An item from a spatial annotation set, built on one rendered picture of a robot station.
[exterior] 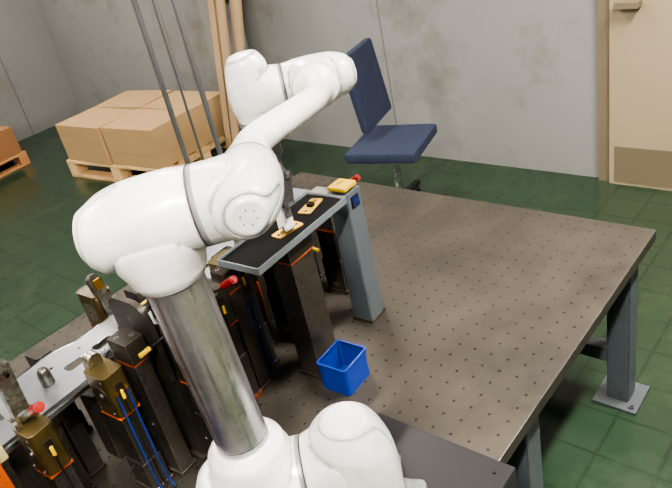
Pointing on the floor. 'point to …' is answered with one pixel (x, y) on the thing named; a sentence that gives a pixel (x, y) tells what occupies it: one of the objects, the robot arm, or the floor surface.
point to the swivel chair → (417, 134)
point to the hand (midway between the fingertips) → (283, 215)
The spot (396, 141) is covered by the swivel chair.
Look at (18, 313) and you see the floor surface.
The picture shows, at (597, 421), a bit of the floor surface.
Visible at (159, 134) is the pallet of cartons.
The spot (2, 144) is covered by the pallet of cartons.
